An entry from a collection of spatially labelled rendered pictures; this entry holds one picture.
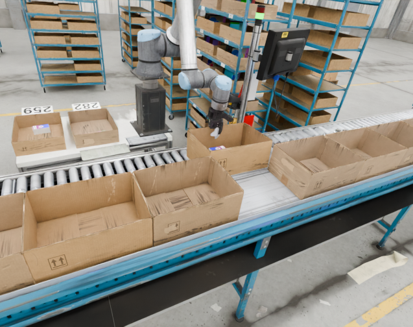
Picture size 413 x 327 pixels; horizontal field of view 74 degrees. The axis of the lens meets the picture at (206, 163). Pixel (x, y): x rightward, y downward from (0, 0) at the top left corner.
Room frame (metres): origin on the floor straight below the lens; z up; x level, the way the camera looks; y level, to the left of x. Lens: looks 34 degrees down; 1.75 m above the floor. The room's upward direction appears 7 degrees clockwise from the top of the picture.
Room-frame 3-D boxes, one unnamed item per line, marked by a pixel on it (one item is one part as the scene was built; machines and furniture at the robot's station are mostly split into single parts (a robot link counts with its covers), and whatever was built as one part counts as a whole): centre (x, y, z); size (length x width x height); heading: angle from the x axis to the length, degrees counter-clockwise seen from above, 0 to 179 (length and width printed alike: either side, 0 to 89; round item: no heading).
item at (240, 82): (2.66, -0.20, 0.99); 0.40 x 0.30 x 0.10; 27
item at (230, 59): (2.66, -0.21, 1.19); 0.40 x 0.30 x 0.10; 30
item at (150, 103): (1.91, 0.47, 0.91); 0.26 x 0.26 x 0.33; 33
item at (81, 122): (1.72, 0.84, 0.80); 0.38 x 0.28 x 0.10; 32
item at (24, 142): (1.56, 1.13, 0.80); 0.38 x 0.28 x 0.10; 31
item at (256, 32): (1.91, -0.22, 1.11); 0.12 x 0.05 x 0.88; 121
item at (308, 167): (1.29, -0.60, 0.97); 0.39 x 0.29 x 0.17; 121
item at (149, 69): (1.91, 0.47, 1.22); 0.19 x 0.19 x 0.10
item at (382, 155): (1.49, -0.94, 0.96); 0.39 x 0.29 x 0.17; 120
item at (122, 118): (1.77, 0.85, 0.74); 1.00 x 0.58 x 0.03; 123
